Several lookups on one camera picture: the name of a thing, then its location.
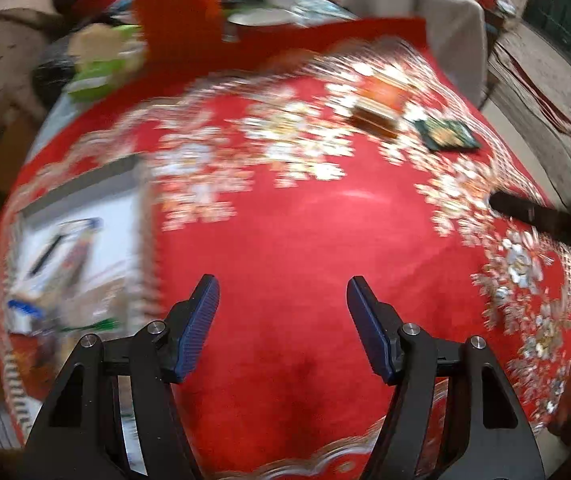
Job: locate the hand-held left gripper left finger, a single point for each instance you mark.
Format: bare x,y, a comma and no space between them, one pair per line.
198,325

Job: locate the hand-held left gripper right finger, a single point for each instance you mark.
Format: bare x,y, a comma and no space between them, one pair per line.
370,325

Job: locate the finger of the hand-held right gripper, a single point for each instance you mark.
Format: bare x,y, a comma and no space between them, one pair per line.
540,216

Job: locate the white box with striped rim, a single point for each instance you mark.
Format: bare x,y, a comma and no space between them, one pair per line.
95,210

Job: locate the patterned sofa cover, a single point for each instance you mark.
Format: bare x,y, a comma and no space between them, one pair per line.
540,110

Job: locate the dark green snack packet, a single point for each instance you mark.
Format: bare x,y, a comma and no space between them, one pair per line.
445,135

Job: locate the red patterned tablecloth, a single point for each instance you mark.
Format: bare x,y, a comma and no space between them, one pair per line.
285,220

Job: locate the red brown snack packet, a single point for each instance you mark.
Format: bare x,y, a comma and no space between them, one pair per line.
373,120

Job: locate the orange snack packet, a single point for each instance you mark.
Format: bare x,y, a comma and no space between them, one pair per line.
388,94

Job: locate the grey covered chair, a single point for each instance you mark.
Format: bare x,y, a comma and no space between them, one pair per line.
430,20

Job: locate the green white tissue pack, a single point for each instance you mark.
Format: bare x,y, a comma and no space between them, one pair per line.
100,70

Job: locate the black plastic bag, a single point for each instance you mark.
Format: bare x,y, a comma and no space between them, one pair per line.
50,72

